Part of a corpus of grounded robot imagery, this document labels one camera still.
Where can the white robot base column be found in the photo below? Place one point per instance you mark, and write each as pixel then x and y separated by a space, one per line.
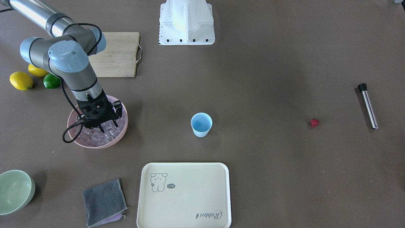
pixel 186 22

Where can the mint green bowl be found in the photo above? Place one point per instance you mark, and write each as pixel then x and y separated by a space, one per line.
pixel 17 189

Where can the red strawberry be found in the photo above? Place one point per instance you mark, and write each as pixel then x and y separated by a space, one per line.
pixel 314 123

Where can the yellow lemon near board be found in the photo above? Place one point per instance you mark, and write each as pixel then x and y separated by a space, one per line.
pixel 37 72

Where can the pink bowl of ice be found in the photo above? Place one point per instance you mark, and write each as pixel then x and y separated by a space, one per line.
pixel 95 138

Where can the yellow lemon outer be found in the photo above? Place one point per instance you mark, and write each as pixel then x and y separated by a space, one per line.
pixel 21 81

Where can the green lime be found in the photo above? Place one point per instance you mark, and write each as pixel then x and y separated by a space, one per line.
pixel 51 81

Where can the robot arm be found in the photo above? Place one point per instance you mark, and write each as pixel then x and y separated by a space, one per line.
pixel 66 55

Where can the grey folded cloth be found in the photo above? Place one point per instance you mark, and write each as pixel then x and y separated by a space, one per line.
pixel 104 203

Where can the light blue plastic cup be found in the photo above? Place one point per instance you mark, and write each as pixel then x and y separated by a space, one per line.
pixel 201 124

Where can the bamboo cutting board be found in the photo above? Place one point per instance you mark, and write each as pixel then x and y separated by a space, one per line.
pixel 121 56

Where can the cream rabbit tray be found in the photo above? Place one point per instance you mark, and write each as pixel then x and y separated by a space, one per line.
pixel 184 195

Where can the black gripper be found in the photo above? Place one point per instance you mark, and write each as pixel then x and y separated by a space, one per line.
pixel 118 110

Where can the steel muddler black tip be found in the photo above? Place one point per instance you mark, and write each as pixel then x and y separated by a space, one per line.
pixel 368 105

